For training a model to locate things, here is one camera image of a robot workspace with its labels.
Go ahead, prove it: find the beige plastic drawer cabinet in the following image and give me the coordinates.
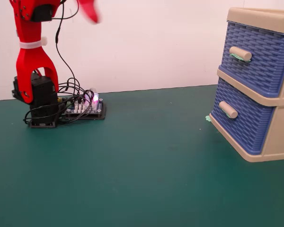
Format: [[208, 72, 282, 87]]
[[208, 7, 284, 163]]

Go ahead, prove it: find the motor controller circuit board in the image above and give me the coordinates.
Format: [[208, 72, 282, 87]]
[[61, 89, 107, 121]]

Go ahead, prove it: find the white USB cable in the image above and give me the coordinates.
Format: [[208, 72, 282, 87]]
[[86, 87, 99, 100]]

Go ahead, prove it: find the red fixed gripper finger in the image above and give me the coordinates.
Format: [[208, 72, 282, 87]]
[[76, 0, 103, 25]]

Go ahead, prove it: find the white zip tie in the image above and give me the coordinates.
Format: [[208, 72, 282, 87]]
[[19, 36, 48, 50]]

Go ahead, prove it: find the blue wicker-pattern drawer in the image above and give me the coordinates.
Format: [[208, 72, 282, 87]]
[[221, 20, 284, 98], [210, 78, 275, 156]]

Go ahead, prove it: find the black servo cable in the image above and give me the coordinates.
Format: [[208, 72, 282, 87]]
[[52, 0, 80, 95]]

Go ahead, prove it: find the black wire bundle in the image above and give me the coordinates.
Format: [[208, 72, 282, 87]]
[[23, 77, 97, 125]]

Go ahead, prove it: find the green desk mat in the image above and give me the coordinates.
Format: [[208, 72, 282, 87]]
[[0, 84, 284, 227]]

